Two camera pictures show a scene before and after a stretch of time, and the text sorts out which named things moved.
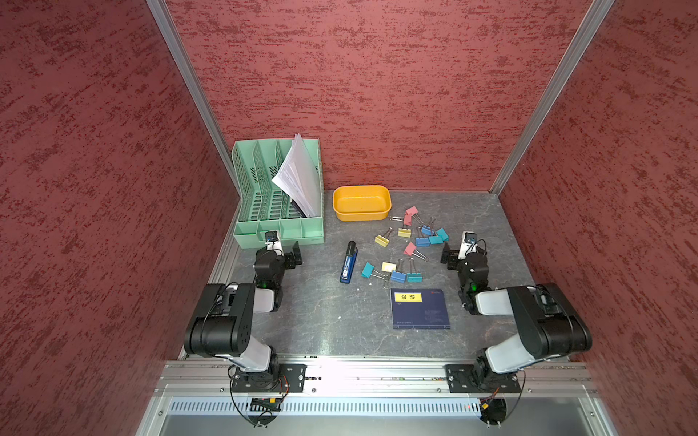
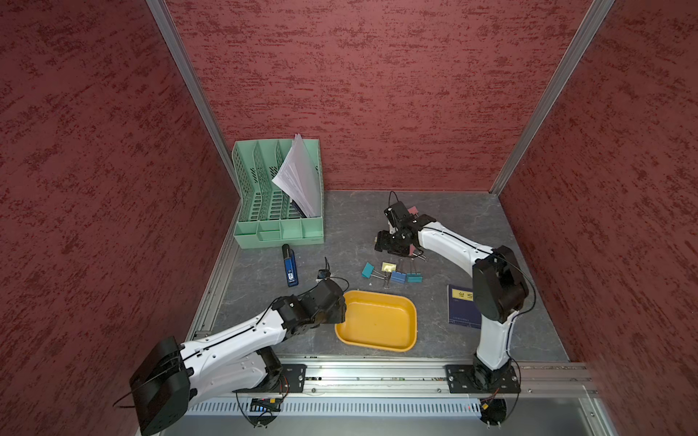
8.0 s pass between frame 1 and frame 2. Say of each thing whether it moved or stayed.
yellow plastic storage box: moved
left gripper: moved
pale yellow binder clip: stayed
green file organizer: stayed
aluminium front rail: stayed
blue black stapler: moved
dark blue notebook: moved
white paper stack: stayed
